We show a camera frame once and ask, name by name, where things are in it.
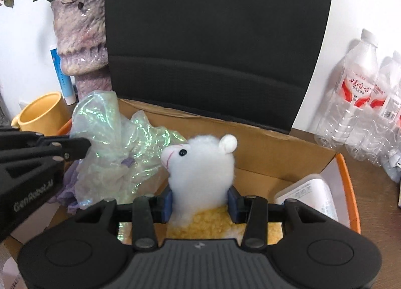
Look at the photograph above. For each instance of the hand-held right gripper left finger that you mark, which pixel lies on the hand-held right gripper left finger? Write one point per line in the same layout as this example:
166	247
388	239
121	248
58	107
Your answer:
167	208

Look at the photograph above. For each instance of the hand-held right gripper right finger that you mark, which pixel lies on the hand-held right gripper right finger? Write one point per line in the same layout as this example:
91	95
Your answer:
233	208

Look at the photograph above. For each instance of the yellow mug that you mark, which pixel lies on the yellow mug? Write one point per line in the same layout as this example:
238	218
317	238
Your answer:
42	113

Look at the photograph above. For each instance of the brown wooden desktop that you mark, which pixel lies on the brown wooden desktop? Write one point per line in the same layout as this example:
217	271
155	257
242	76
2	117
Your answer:
376	220

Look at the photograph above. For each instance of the purple textured vase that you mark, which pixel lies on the purple textured vase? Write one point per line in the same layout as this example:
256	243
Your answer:
80	29

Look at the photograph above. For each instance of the white plastic container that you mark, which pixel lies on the white plastic container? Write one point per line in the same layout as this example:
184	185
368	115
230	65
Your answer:
308	193

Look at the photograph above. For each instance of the white printed packet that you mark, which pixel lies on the white printed packet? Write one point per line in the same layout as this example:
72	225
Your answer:
9	267

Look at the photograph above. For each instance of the clear bottle with red label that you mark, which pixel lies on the clear bottle with red label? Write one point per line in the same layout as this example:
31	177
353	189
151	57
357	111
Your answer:
383	101
351	88

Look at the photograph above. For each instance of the white and yellow plush alpaca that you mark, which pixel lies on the white and yellow plush alpaca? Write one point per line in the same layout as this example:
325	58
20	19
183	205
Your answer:
200	163

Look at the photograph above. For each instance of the iridescent plastic wrap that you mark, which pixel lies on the iridescent plastic wrap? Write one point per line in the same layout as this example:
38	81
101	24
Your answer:
103	138

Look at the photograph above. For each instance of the blue and white tube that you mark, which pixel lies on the blue and white tube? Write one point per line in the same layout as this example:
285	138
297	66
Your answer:
62	79

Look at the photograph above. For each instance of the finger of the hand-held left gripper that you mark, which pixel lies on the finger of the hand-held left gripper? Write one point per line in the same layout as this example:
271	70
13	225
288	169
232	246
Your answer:
73	146

